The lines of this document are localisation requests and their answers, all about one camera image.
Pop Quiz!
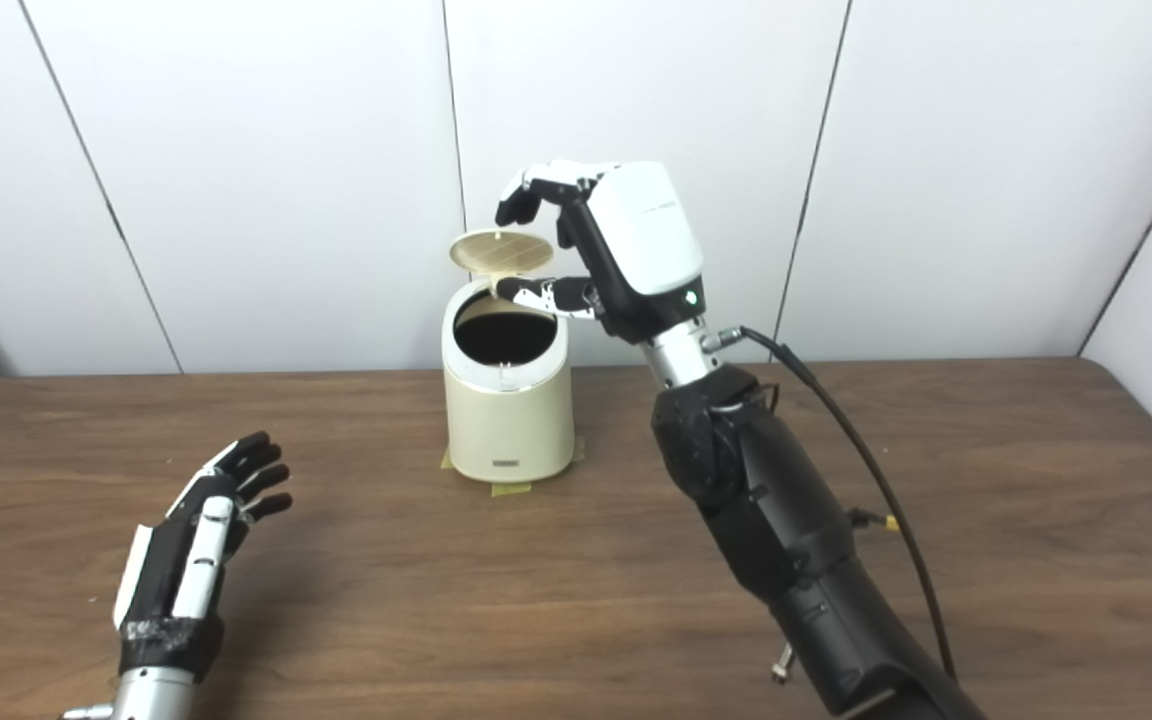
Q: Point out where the round cream bin lid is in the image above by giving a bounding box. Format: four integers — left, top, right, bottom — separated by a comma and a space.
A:
450, 229, 555, 293

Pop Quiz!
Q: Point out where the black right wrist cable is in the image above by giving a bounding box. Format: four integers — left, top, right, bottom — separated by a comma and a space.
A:
708, 325, 958, 683

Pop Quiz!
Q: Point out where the cream-colored cylindrical bin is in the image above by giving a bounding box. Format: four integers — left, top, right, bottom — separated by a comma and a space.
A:
442, 278, 576, 484

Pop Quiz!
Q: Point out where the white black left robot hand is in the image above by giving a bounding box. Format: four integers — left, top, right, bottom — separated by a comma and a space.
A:
113, 432, 293, 683

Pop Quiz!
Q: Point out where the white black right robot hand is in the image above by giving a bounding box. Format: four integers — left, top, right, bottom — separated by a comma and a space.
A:
495, 160, 707, 346

